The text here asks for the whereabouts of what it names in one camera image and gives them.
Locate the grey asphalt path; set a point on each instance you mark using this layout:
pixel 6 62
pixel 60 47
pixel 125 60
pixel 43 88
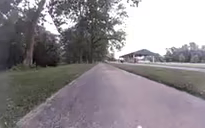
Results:
pixel 113 100

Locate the open shelter with dark roof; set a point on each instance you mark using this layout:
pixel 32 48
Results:
pixel 140 55

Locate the grass verge beside trees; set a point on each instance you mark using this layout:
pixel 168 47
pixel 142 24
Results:
pixel 30 83

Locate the grass strip beside road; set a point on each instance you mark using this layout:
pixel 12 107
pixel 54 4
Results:
pixel 176 77

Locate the grey road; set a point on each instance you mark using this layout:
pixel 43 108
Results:
pixel 190 67

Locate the distant row of trees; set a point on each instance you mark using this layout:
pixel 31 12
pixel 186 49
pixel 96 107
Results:
pixel 190 53

